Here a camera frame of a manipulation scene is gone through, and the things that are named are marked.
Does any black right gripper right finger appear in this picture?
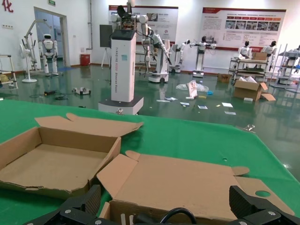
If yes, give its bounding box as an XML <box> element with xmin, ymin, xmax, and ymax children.
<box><xmin>229</xmin><ymin>185</ymin><xmax>300</xmax><ymax>225</ymax></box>

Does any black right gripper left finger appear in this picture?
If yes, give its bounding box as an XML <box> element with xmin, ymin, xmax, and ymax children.
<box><xmin>23</xmin><ymin>184</ymin><xmax>111</xmax><ymax>225</ymax></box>

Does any black power cable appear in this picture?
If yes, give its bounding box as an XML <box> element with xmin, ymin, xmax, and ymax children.
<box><xmin>135</xmin><ymin>207</ymin><xmax>197</xmax><ymax>225</ymax></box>

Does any brown cardboard box torn rim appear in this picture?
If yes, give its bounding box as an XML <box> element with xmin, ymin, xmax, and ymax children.
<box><xmin>0</xmin><ymin>112</ymin><xmax>144</xmax><ymax>200</ymax></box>

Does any brown cardboard box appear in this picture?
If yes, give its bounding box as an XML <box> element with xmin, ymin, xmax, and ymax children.
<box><xmin>96</xmin><ymin>150</ymin><xmax>295</xmax><ymax>225</ymax></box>

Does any small printed cardboard box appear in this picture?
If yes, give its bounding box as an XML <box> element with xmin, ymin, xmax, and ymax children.
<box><xmin>217</xmin><ymin>74</ymin><xmax>232</xmax><ymax>83</ymax></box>

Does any green table cloth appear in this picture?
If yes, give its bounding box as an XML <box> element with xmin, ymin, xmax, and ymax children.
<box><xmin>0</xmin><ymin>99</ymin><xmax>300</xmax><ymax>225</ymax></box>

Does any large open cardboard carton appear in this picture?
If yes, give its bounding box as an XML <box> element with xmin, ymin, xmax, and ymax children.
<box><xmin>233</xmin><ymin>76</ymin><xmax>277</xmax><ymax>102</ymax></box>

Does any white device with black part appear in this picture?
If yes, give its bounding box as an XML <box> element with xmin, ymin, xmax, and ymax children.
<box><xmin>72</xmin><ymin>87</ymin><xmax>91</xmax><ymax>95</ymax></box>

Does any clear plastic bag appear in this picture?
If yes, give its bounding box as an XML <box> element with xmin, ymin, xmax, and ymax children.
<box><xmin>176</xmin><ymin>81</ymin><xmax>209</xmax><ymax>92</ymax></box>

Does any white red paper bag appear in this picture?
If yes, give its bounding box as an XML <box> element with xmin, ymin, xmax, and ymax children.
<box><xmin>186</xmin><ymin>80</ymin><xmax>199</xmax><ymax>99</ymax></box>

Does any white tower robot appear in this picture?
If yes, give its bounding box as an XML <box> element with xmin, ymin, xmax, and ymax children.
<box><xmin>97</xmin><ymin>0</ymin><xmax>157</xmax><ymax>115</ymax></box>

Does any grey trolley rack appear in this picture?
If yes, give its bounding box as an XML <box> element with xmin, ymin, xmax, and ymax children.
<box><xmin>229</xmin><ymin>57</ymin><xmax>269</xmax><ymax>82</ymax></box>

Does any red bin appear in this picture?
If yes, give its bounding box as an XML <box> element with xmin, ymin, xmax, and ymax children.
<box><xmin>80</xmin><ymin>53</ymin><xmax>91</xmax><ymax>67</ymax></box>

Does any metal shelving unit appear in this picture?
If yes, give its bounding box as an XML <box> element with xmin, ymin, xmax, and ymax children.
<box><xmin>269</xmin><ymin>44</ymin><xmax>300</xmax><ymax>92</ymax></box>

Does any closed cardboard carton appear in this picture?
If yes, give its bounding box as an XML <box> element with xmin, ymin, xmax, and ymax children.
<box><xmin>251</xmin><ymin>52</ymin><xmax>268</xmax><ymax>61</ymax></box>

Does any white wheeled robot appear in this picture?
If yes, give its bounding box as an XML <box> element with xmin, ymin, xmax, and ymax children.
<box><xmin>170</xmin><ymin>41</ymin><xmax>192</xmax><ymax>73</ymax></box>
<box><xmin>148</xmin><ymin>35</ymin><xmax>173</xmax><ymax>84</ymax></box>

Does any white torso robot black head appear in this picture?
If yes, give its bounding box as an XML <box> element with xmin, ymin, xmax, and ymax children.
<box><xmin>262</xmin><ymin>41</ymin><xmax>278</xmax><ymax>61</ymax></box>
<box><xmin>239</xmin><ymin>41</ymin><xmax>253</xmax><ymax>59</ymax></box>

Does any white robot arms outstretched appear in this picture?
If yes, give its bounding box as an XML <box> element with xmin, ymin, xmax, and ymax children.
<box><xmin>189</xmin><ymin>36</ymin><xmax>216</xmax><ymax>78</ymax></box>

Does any white humanoid robot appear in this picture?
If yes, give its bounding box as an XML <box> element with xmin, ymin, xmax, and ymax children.
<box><xmin>38</xmin><ymin>34</ymin><xmax>59</xmax><ymax>77</ymax></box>

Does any black display screen on stand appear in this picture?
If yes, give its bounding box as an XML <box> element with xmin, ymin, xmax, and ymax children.
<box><xmin>99</xmin><ymin>24</ymin><xmax>113</xmax><ymax>68</ymax></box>

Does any grey framed doorway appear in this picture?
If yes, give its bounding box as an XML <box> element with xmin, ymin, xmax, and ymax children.
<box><xmin>34</xmin><ymin>6</ymin><xmax>71</xmax><ymax>68</ymax></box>

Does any white pedestal fan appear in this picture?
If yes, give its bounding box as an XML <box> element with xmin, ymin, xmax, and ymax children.
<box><xmin>20</xmin><ymin>38</ymin><xmax>38</xmax><ymax>83</ymax></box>

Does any wide wall poster photo row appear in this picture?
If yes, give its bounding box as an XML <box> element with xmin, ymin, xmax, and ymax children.
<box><xmin>202</xmin><ymin>7</ymin><xmax>287</xmax><ymax>50</ymax></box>

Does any white gantry frame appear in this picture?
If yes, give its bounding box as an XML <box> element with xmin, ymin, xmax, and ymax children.
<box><xmin>22</xmin><ymin>20</ymin><xmax>53</xmax><ymax>71</ymax></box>

